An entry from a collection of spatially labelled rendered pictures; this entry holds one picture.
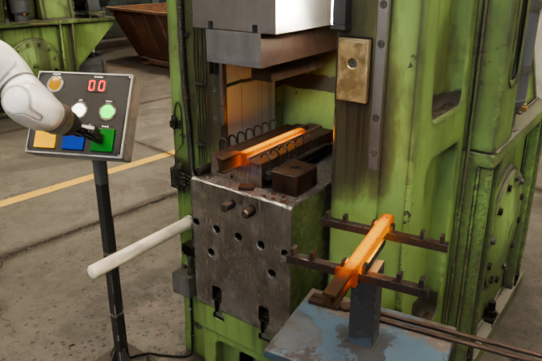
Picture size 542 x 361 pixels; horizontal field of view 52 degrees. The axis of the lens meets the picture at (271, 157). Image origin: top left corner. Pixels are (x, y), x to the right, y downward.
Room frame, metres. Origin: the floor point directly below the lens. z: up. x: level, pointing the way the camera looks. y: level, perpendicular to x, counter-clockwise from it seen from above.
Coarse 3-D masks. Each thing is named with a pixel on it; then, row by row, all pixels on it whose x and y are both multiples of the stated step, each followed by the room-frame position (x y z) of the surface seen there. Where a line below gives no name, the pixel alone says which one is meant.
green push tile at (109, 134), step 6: (102, 132) 1.70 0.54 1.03; (108, 132) 1.70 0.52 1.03; (114, 132) 1.69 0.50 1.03; (108, 138) 1.69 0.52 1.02; (114, 138) 1.69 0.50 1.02; (96, 144) 1.68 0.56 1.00; (102, 144) 1.68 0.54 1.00; (108, 144) 1.68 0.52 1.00; (90, 150) 1.68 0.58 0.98; (96, 150) 1.67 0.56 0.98; (102, 150) 1.67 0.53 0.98; (108, 150) 1.67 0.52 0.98
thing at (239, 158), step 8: (296, 128) 1.82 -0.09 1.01; (280, 136) 1.73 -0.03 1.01; (288, 136) 1.73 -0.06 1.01; (264, 144) 1.65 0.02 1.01; (272, 144) 1.66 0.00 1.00; (232, 152) 1.54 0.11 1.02; (240, 152) 1.54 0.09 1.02; (248, 152) 1.57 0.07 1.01; (224, 160) 1.49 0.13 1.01; (232, 160) 1.52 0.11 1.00; (240, 160) 1.54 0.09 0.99; (224, 168) 1.49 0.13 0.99; (232, 168) 1.51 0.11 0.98
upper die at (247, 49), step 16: (208, 32) 1.63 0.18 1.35; (224, 32) 1.59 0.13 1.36; (240, 32) 1.56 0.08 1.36; (256, 32) 1.54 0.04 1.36; (304, 32) 1.69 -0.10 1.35; (320, 32) 1.77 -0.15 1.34; (336, 32) 1.85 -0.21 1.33; (208, 48) 1.63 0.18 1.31; (224, 48) 1.59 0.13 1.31; (240, 48) 1.56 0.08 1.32; (256, 48) 1.52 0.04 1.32; (272, 48) 1.56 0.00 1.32; (288, 48) 1.62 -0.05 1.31; (304, 48) 1.69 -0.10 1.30; (320, 48) 1.77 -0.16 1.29; (240, 64) 1.56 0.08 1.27; (256, 64) 1.52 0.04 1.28; (272, 64) 1.56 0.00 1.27
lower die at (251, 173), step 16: (288, 128) 1.88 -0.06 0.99; (320, 128) 1.88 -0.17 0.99; (240, 144) 1.73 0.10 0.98; (256, 144) 1.70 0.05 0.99; (288, 144) 1.69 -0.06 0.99; (304, 144) 1.70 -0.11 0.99; (320, 144) 1.78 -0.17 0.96; (256, 160) 1.54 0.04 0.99; (272, 160) 1.56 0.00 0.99; (224, 176) 1.60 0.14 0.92; (240, 176) 1.56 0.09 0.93; (256, 176) 1.53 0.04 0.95
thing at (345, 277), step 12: (384, 216) 1.26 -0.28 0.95; (372, 228) 1.19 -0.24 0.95; (384, 228) 1.19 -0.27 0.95; (372, 240) 1.13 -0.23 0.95; (360, 252) 1.08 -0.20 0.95; (372, 252) 1.11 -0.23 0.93; (348, 264) 1.03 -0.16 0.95; (360, 264) 1.03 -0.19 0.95; (336, 276) 0.97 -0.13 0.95; (348, 276) 0.97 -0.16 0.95; (336, 288) 0.93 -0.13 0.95; (348, 288) 0.97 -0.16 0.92; (324, 300) 0.93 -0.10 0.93; (336, 300) 0.93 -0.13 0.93
